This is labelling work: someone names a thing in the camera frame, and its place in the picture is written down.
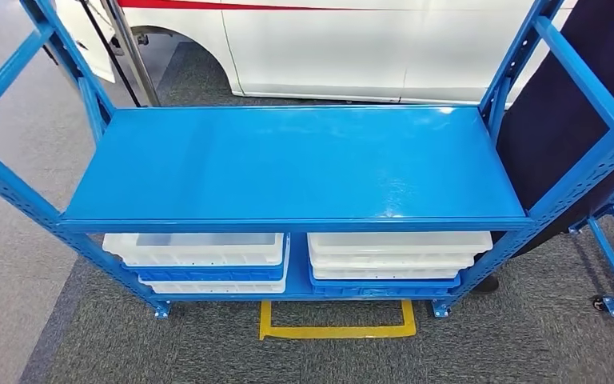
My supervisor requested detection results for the blue metal shelf rack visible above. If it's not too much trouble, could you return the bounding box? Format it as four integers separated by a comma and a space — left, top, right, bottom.
0, 0, 614, 321

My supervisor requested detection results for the white plastic crate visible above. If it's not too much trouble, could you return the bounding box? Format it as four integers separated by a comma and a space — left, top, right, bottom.
138, 275, 288, 295
102, 233, 285, 268
312, 265, 461, 281
307, 231, 493, 257
309, 250, 476, 270

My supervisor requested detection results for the blue plastic crate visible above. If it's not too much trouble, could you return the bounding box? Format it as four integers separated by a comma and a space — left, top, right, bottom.
308, 265, 463, 298
124, 262, 287, 282

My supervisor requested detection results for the yellow floor tape square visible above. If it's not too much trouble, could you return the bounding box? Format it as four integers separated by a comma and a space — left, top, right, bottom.
258, 299, 417, 341

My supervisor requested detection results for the white car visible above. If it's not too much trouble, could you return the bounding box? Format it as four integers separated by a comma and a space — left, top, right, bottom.
55, 0, 578, 104

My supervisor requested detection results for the black thin pole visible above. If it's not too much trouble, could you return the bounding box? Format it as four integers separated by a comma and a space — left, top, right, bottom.
76, 0, 143, 108

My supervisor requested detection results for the person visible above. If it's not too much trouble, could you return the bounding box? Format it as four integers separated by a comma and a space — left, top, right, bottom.
471, 0, 614, 295

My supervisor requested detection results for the blue wheeled rack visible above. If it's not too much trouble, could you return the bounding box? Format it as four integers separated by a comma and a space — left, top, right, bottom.
568, 166, 614, 319

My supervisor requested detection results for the chrome stanchion post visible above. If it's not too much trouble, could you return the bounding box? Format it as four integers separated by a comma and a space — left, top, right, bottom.
100, 0, 161, 108

